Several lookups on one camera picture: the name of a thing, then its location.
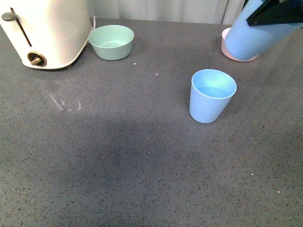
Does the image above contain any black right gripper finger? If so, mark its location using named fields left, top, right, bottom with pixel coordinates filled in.
left=246, top=0, right=303, bottom=26

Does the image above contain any pink bowl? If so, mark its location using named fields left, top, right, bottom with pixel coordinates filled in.
left=221, top=27, right=258, bottom=62

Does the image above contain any green bowl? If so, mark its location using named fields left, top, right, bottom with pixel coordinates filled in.
left=88, top=25, right=134, bottom=61

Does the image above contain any grey white curtain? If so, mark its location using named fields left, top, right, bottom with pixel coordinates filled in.
left=87, top=0, right=245, bottom=25

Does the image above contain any cream white toaster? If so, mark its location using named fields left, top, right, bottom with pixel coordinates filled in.
left=0, top=0, right=92, bottom=70

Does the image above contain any light blue cup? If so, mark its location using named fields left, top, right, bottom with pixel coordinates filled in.
left=225, top=0, right=303, bottom=60
left=189, top=69, right=237, bottom=123

